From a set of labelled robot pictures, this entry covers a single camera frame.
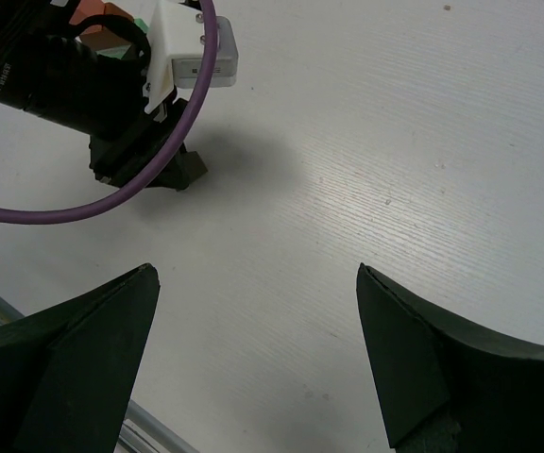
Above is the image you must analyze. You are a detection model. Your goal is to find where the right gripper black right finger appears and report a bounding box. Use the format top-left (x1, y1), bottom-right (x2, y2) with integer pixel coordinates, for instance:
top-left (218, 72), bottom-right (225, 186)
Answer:
top-left (356, 265), bottom-right (544, 452)

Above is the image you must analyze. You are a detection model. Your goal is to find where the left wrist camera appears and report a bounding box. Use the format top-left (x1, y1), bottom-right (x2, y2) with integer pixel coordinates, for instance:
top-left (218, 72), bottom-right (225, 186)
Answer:
top-left (144, 1), bottom-right (239, 114)

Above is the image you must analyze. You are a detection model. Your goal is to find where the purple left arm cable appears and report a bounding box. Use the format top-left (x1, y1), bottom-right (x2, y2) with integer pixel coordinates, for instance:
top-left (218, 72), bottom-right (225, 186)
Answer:
top-left (0, 0), bottom-right (218, 226)

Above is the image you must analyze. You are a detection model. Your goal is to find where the brown wood block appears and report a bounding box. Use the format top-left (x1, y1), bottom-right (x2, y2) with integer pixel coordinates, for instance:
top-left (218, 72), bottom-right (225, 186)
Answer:
top-left (79, 1), bottom-right (134, 51)

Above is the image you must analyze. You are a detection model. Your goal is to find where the olive roof wood block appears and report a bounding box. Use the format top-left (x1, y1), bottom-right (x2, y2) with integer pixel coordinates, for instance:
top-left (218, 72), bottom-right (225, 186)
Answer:
top-left (183, 151), bottom-right (208, 185)

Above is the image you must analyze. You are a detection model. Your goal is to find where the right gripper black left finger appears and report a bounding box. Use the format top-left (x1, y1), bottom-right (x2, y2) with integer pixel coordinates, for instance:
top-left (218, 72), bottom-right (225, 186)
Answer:
top-left (0, 264), bottom-right (161, 452)

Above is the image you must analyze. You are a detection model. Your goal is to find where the green rectangular wood block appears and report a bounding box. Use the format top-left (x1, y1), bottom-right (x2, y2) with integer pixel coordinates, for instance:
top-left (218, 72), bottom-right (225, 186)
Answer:
top-left (95, 15), bottom-right (151, 62)

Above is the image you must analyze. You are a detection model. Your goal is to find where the aluminium table edge rail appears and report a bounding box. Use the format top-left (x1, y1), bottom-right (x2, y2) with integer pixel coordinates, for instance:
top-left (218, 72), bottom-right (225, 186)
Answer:
top-left (0, 296), bottom-right (198, 453)

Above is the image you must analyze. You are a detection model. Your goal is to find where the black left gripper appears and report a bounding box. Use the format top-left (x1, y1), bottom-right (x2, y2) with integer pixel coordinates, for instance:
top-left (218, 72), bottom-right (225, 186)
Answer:
top-left (89, 98), bottom-right (191, 192)

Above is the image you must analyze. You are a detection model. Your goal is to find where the salmon cube wood block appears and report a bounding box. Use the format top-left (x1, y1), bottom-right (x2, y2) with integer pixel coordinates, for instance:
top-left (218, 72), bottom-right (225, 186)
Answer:
top-left (70, 0), bottom-right (105, 36)

